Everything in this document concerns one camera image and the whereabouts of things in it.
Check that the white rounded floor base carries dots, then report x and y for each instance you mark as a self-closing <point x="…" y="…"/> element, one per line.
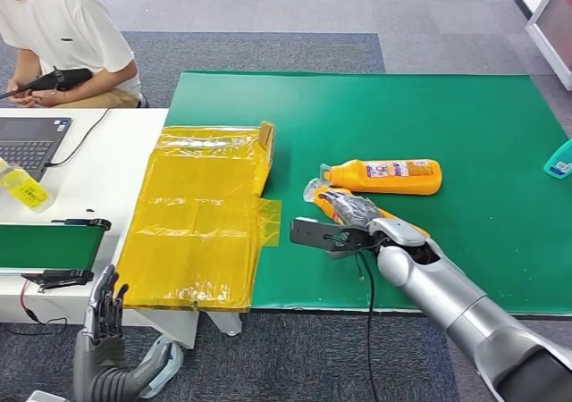
<point x="167" y="375"/>

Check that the white framed board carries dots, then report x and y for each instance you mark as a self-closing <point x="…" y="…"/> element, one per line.
<point x="549" y="38"/>

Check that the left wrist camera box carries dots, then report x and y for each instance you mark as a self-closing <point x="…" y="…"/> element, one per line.
<point x="44" y="397"/>

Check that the small green conveyor belt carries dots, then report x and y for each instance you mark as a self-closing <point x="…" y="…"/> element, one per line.
<point x="44" y="246"/>

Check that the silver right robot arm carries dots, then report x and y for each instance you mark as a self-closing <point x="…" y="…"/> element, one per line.
<point x="447" y="296"/>

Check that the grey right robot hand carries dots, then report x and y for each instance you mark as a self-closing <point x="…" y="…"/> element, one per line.
<point x="353" y="210"/>

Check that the yellow plastic-wrapped box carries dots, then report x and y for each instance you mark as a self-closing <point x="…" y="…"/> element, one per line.
<point x="192" y="239"/>

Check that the person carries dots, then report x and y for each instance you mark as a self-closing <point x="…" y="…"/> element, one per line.
<point x="67" y="26"/>

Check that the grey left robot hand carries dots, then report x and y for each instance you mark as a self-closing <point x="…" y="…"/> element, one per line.
<point x="98" y="358"/>

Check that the teal spray bottle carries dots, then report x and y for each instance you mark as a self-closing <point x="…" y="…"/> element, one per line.
<point x="561" y="162"/>

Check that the black remote controller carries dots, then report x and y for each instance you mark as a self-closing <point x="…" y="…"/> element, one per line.
<point x="58" y="80"/>

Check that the white table foot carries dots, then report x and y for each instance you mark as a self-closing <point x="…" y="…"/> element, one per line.
<point x="226" y="323"/>

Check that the orange detergent bottle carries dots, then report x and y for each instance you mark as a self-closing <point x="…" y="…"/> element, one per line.
<point x="322" y="201"/>
<point x="384" y="185"/>

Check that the clear bottle with yellow label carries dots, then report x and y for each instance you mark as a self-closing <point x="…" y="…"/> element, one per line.
<point x="24" y="192"/>

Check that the dark grey laptop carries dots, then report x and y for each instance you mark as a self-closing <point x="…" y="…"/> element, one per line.
<point x="26" y="145"/>

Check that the green table mat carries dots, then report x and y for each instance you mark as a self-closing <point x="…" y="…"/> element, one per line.
<point x="447" y="115"/>

